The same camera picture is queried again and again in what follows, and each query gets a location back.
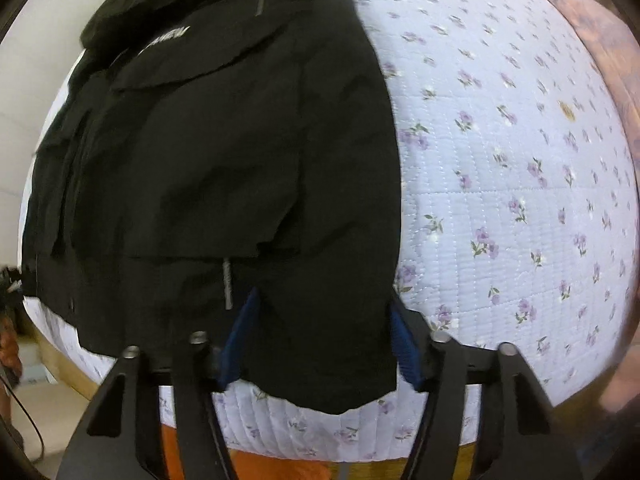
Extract black cable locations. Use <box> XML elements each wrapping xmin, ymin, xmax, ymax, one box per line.
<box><xmin>0</xmin><ymin>370</ymin><xmax>46</xmax><ymax>461</ymax></box>

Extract black hooded jacket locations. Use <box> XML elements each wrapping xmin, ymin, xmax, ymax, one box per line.
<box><xmin>20</xmin><ymin>0</ymin><xmax>403</xmax><ymax>415</ymax></box>

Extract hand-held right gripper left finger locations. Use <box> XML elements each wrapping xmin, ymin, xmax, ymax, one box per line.
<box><xmin>60</xmin><ymin>287</ymin><xmax>261</xmax><ymax>480</ymax></box>

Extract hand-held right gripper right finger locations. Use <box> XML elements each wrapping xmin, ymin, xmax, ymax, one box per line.
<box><xmin>390</xmin><ymin>295</ymin><xmax>583</xmax><ymax>480</ymax></box>

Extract bed with floral quilted sheet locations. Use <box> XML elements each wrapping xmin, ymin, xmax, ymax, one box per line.
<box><xmin>20</xmin><ymin>0</ymin><xmax>640</xmax><ymax>463</ymax></box>

